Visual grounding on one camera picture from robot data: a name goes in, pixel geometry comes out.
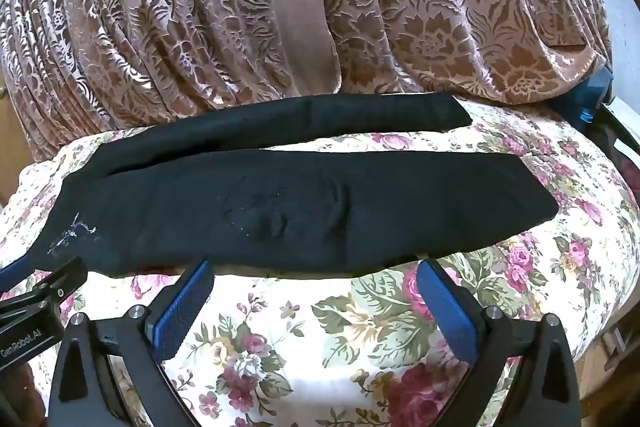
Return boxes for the plain brown curtain band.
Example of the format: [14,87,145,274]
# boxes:
[272,0,342,96]

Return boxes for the black pants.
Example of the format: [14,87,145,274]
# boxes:
[27,93,558,277]

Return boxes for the blue black object by bed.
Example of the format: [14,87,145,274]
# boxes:
[546,66,613,132]

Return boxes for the floral bedspread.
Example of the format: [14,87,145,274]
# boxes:
[0,95,640,427]

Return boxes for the brown floral curtain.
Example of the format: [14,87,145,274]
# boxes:
[1,0,612,160]

